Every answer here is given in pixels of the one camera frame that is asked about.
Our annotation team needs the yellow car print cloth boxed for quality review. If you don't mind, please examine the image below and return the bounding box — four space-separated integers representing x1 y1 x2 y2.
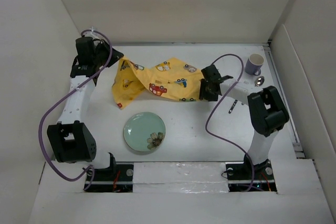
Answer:
112 58 203 109

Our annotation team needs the green floral plate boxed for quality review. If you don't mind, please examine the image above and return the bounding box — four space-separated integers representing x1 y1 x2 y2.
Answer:
123 112 166 153

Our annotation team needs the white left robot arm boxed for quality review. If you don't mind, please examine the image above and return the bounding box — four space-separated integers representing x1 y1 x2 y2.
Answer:
47 36 123 163

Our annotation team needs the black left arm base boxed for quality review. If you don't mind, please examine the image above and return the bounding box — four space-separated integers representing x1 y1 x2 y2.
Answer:
84 163 134 193

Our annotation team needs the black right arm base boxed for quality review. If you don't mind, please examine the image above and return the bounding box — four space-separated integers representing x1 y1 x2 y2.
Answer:
221 161 277 192

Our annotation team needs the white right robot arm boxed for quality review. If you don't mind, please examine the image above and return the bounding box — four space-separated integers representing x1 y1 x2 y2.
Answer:
199 65 289 179

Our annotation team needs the purple mug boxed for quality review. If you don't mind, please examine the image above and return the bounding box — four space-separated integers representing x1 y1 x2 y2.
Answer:
245 54 265 76

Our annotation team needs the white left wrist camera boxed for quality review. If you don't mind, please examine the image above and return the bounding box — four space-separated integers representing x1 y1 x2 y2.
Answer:
82 27 99 37

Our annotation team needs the metal fork black handle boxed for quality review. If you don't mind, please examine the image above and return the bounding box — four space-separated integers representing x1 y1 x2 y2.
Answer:
228 100 238 114

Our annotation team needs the metal spoon black handle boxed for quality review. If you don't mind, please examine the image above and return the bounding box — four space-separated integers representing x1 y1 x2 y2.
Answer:
255 76 265 87

